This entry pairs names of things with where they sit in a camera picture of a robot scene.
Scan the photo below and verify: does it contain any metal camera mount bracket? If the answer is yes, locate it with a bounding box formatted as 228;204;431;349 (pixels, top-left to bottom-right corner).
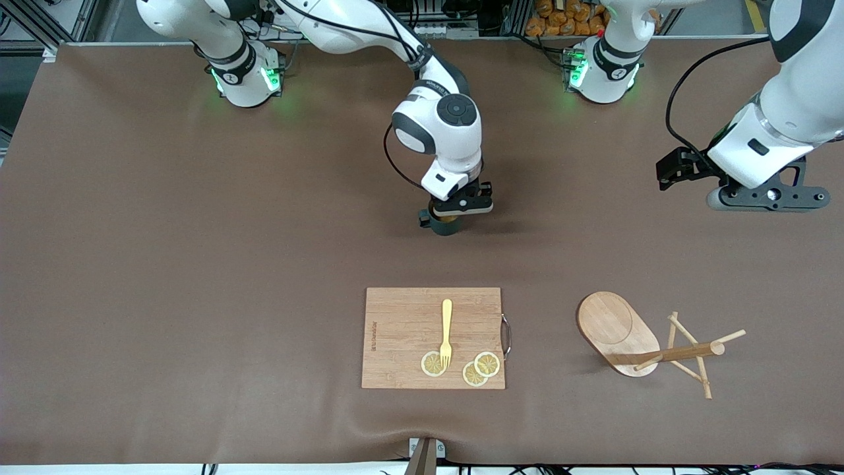
407;437;446;475

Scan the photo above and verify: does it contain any dark green mug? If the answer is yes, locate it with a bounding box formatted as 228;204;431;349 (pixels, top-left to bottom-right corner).
418;198;464;237

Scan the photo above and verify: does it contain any white power strip with plugs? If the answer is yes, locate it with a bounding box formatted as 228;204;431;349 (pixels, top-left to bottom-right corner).
247;13;304;39

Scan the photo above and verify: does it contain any bag of orange snacks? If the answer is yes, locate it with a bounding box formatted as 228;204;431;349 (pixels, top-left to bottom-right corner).
526;0;611;37

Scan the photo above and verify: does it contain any wooden mug rack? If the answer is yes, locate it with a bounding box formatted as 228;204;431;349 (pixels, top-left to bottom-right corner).
576;291;747;400

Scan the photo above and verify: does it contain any yellow plastic fork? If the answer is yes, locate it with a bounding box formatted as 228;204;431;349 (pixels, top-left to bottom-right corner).
439;299;454;369

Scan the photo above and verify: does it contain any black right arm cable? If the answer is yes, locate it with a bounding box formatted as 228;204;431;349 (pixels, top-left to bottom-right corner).
277;0;433;192

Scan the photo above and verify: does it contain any brown table cover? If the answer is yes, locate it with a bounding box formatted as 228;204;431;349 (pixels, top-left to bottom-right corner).
0;36;844;466

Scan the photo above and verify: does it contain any aluminium frame profile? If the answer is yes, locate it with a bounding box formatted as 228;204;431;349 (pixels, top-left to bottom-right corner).
0;0;100;61

